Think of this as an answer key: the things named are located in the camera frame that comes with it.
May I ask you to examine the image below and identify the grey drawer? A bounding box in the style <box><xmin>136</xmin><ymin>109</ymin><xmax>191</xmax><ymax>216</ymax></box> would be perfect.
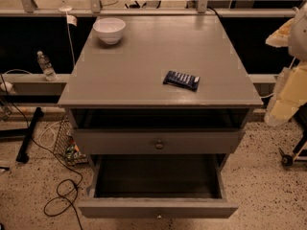
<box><xmin>79</xmin><ymin>154</ymin><xmax>238</xmax><ymax>219</ymax></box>
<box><xmin>72</xmin><ymin>129</ymin><xmax>245</xmax><ymax>155</ymax></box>

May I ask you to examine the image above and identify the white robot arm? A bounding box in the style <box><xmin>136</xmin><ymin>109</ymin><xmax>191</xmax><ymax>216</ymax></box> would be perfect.
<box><xmin>264</xmin><ymin>4</ymin><xmax>307</xmax><ymax>127</ymax></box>

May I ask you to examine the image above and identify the grey open bottom drawer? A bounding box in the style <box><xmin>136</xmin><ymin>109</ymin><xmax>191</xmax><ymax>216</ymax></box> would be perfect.
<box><xmin>79</xmin><ymin>154</ymin><xmax>238</xmax><ymax>219</ymax></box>

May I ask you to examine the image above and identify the black wheeled cart base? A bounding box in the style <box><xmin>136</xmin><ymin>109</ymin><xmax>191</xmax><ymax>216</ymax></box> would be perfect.
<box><xmin>279</xmin><ymin>133</ymin><xmax>307</xmax><ymax>167</ymax></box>

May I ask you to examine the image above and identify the dark blue snack packet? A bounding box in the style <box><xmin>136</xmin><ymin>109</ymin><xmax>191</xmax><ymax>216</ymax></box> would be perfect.
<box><xmin>163</xmin><ymin>71</ymin><xmax>201</xmax><ymax>91</ymax></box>

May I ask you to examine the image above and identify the grey wooden cabinet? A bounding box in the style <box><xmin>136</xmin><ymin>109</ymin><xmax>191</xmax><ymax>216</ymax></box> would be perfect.
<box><xmin>57</xmin><ymin>14</ymin><xmax>264</xmax><ymax>165</ymax></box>

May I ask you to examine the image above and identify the white ceramic bowl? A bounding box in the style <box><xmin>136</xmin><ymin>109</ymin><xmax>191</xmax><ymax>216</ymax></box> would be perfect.
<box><xmin>93</xmin><ymin>18</ymin><xmax>126</xmax><ymax>45</ymax></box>

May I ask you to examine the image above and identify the clear plastic water bottle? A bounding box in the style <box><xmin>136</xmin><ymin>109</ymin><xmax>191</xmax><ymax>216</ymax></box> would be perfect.
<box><xmin>36</xmin><ymin>51</ymin><xmax>57</xmax><ymax>81</ymax></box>

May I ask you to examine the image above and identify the black metal bar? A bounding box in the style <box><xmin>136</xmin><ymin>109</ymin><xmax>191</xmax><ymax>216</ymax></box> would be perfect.
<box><xmin>16</xmin><ymin>107</ymin><xmax>44</xmax><ymax>163</ymax></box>

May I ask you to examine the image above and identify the wire mesh basket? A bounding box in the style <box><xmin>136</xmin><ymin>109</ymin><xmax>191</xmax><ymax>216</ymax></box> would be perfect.
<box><xmin>53</xmin><ymin>119</ymin><xmax>88</xmax><ymax>166</ymax></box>

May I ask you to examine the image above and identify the black floor cable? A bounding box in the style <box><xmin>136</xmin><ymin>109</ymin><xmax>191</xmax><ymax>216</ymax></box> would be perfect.
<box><xmin>0</xmin><ymin>74</ymin><xmax>84</xmax><ymax>230</ymax></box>

